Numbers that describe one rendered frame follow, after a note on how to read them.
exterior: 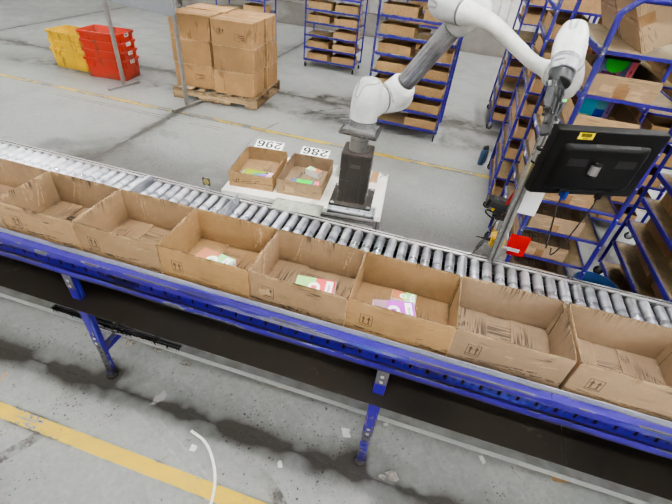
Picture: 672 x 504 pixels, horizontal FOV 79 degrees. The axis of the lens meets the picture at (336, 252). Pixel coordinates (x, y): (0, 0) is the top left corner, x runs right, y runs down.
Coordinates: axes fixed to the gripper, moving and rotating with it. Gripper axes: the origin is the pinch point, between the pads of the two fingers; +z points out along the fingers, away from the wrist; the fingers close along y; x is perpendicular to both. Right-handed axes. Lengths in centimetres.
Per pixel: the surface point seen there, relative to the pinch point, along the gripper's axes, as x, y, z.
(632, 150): 10, -53, -23
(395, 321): -35, -2, 75
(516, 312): -15, -47, 53
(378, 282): -61, -14, 59
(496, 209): -44, -61, -1
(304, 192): -145, -16, 11
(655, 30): 8, -57, -88
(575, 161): -4.9, -40.5, -12.1
